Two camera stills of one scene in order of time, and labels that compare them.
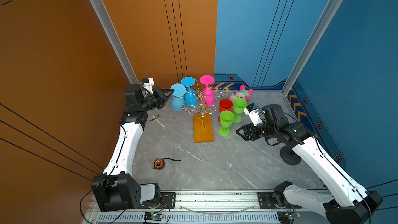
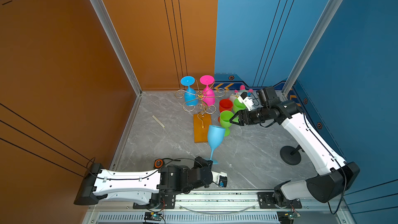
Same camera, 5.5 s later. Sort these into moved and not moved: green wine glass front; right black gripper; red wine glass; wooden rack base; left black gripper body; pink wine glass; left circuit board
Moved: right black gripper; left black gripper body
Not moved: red wine glass; green wine glass front; pink wine glass; left circuit board; wooden rack base
